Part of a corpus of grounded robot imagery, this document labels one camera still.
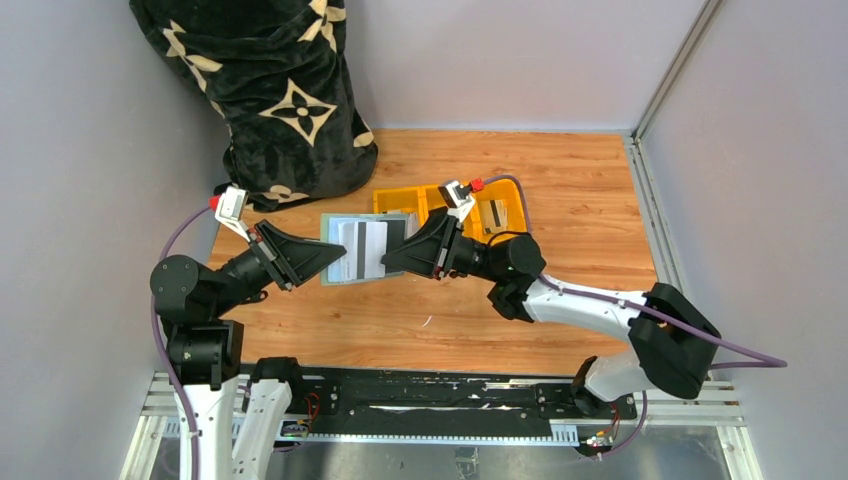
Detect purple cable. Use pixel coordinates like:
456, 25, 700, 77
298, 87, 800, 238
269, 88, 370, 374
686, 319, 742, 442
150, 205, 215, 480
482, 174, 790, 370

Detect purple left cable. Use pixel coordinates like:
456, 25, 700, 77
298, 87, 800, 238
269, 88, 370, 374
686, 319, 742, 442
150, 205, 215, 480

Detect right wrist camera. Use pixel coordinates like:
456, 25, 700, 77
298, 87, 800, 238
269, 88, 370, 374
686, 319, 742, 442
438, 178, 485, 223

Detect beige card in bin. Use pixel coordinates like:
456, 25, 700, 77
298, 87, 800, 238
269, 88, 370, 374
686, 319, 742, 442
480, 199, 508, 235

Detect aluminium frame rail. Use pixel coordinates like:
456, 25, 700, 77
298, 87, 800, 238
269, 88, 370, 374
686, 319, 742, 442
625, 0, 727, 144

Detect yellow bin with white cards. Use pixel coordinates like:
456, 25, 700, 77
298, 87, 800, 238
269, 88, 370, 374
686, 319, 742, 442
372, 186, 428, 229

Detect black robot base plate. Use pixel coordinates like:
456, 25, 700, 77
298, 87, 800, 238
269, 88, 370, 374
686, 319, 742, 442
287, 367, 636, 439

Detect white cards in bin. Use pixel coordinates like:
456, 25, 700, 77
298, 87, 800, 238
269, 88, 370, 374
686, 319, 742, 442
385, 210, 420, 237

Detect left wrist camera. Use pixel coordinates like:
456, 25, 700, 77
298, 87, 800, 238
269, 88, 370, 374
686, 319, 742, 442
208, 186, 251, 242

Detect black card in holder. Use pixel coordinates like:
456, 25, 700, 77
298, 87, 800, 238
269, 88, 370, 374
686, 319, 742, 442
383, 219, 407, 253

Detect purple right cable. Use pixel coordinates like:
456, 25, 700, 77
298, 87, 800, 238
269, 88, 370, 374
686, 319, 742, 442
482, 174, 790, 370

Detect black floral blanket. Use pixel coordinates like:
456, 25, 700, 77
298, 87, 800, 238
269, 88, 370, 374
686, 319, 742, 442
129, 1, 378, 213

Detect white card with magnetic stripe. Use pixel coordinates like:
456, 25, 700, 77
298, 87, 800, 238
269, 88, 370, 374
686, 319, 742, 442
326, 217, 387, 284

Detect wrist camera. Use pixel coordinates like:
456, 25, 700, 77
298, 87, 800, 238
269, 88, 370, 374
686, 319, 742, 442
208, 186, 251, 242
438, 178, 485, 223

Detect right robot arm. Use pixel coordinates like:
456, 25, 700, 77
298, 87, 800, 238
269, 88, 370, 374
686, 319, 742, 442
382, 208, 721, 404

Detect yellow bin with black card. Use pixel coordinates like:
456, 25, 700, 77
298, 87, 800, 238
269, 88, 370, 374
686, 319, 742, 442
423, 184, 483, 241

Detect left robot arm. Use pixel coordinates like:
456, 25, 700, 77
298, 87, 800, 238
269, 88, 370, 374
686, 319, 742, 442
150, 221, 346, 479

